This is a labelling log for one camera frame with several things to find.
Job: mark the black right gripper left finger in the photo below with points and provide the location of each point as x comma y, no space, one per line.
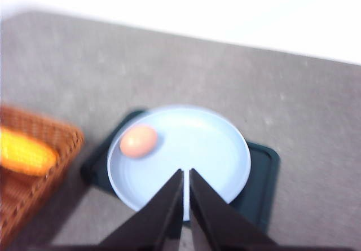
156,226

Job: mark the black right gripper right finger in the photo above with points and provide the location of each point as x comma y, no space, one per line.
218,226

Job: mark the beige egg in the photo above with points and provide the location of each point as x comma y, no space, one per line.
138,141

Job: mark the light blue plate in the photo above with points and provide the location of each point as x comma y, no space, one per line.
187,139

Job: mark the brown wicker basket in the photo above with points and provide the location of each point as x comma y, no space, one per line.
23,196

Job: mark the dark green tray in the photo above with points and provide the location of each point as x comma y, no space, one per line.
255,202

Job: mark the yellow toy corn cob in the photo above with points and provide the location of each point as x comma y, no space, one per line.
21,154

